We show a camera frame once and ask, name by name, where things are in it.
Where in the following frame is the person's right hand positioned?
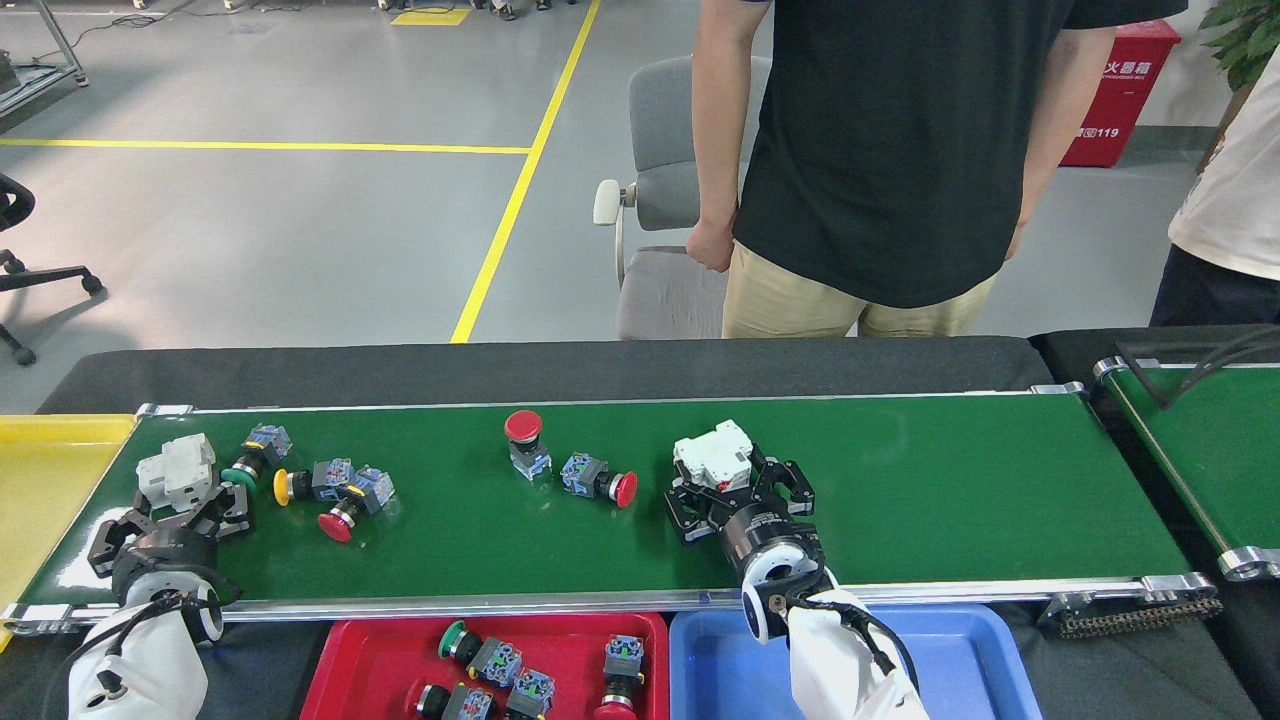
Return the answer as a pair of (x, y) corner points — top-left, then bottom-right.
(685, 216), (739, 275)

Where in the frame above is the yellow push button switch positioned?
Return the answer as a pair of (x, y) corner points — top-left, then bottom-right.
(272, 458), (354, 508)

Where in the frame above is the black cable bundle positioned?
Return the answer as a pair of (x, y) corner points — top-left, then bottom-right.
(1112, 325), (1280, 411)

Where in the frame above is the grey office chair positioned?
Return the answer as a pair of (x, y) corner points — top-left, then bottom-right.
(592, 55), (773, 341)

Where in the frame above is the black office chair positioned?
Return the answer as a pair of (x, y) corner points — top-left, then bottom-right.
(0, 172), (104, 366)

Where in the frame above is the conveyor drive chain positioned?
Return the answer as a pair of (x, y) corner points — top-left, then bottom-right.
(1040, 590), (1223, 641)

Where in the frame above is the red plastic tray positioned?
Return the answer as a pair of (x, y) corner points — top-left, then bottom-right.
(300, 612), (671, 720)

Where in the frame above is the metal frame rack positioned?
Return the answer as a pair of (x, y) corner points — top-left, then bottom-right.
(0, 0), (89, 119)

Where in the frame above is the person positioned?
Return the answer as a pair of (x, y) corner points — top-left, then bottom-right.
(685, 0), (1191, 339)
(1150, 75), (1280, 329)

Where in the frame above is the yellow plastic tray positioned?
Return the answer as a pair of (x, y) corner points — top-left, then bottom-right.
(0, 413), (138, 651)

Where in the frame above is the white circuit breaker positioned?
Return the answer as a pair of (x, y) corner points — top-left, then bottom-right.
(672, 418), (755, 493)
(136, 432), (217, 514)

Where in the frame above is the green feeder conveyor belt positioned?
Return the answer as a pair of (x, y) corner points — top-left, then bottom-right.
(1093, 355), (1280, 583)

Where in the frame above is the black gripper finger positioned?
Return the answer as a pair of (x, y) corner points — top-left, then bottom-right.
(664, 478), (736, 547)
(87, 507), (159, 579)
(748, 453), (817, 521)
(183, 482), (254, 543)

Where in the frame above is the blue plastic tray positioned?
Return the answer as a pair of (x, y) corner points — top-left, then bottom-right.
(668, 605), (1043, 720)

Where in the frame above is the green potted plant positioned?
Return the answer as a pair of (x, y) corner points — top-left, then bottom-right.
(1197, 0), (1280, 171)

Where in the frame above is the red fire extinguisher cabinet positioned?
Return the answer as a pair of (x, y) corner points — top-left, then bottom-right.
(1058, 18), (1182, 169)

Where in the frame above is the green push button switch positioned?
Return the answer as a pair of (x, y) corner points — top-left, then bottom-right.
(437, 619), (524, 689)
(220, 423), (293, 494)
(504, 667), (557, 720)

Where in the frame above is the long green conveyor belt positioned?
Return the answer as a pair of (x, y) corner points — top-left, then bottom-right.
(0, 380), (1223, 639)

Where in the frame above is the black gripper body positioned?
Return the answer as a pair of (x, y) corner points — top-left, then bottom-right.
(718, 498), (829, 586)
(110, 525), (223, 604)

